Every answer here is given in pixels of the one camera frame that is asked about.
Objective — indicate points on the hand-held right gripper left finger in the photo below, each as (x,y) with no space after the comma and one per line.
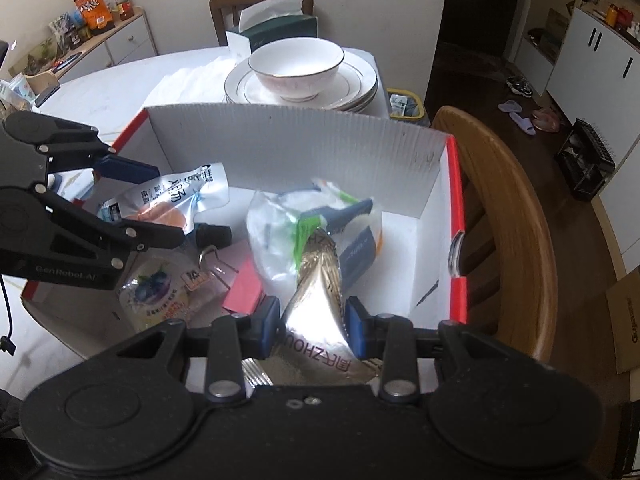
(270,321)

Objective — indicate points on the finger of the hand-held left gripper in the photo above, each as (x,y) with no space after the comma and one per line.
(150,237)
(125,169)

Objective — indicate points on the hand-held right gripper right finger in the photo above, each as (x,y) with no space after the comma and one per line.
(355,329)

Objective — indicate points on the gold foil packet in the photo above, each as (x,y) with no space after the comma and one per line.
(315,320)

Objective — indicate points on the pink binder clip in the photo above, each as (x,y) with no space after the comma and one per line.
(242,285)

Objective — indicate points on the peach snack packet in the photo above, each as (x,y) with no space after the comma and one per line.
(175,195)

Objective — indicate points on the blueberry snack packet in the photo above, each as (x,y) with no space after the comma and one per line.
(155,290)

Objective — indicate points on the white blue snack packet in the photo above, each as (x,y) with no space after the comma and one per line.
(280,240)

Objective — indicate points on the red cardboard box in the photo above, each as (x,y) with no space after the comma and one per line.
(300,140)

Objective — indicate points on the black ribbed cap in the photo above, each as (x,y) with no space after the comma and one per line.
(212,236)

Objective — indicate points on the white paper napkin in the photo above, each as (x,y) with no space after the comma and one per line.
(195,82)

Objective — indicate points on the wooden holder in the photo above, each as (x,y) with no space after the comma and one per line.
(42,81)

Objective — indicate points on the white sideboard cabinet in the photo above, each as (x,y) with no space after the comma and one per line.
(125,42)

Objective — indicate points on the dark jar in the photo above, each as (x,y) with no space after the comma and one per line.
(75,36)

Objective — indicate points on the red-lidded jar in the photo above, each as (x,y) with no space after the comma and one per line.
(124,7)

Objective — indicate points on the orange snack bag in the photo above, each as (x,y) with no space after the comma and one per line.
(92,7)

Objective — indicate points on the dark wooden chair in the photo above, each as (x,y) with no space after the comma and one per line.
(225,2)

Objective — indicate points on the white gold-rimmed bowl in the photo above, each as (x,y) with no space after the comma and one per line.
(295,67)

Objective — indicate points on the light wooden chair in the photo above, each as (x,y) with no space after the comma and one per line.
(505,185)

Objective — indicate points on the green white tissue box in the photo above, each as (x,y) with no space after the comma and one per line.
(280,27)

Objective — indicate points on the yellow-rimmed trash bin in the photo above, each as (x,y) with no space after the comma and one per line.
(407,107)

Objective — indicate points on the white gold-rimmed plate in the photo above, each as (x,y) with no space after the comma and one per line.
(367,100)

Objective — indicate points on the stack of white plates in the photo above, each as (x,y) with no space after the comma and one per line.
(357,77)

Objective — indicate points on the purple slipper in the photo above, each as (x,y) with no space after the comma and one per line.
(509,106)
(524,124)

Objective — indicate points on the flat printed cardboard box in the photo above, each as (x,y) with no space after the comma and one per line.
(625,325)

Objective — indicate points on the pink slippers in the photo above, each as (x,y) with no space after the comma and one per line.
(547,120)

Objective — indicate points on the black shoe rack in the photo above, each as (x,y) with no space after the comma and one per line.
(585,160)

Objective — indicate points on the dark sneakers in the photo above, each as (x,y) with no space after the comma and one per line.
(520,86)

